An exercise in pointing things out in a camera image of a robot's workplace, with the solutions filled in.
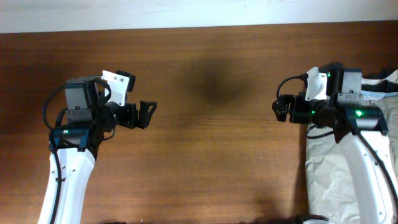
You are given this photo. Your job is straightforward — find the khaki shorts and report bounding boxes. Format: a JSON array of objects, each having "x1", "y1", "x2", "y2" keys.
[{"x1": 305, "y1": 96, "x2": 397, "y2": 223}]

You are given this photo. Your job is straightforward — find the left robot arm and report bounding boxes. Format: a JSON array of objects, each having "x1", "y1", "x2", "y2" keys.
[{"x1": 39, "y1": 72, "x2": 157, "y2": 223}]

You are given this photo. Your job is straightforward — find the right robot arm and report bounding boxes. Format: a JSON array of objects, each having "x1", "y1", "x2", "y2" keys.
[{"x1": 272, "y1": 67, "x2": 397, "y2": 223}]

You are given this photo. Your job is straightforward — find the dark shirt with white collar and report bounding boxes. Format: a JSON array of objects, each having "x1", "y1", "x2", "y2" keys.
[{"x1": 320, "y1": 62, "x2": 398, "y2": 94}]

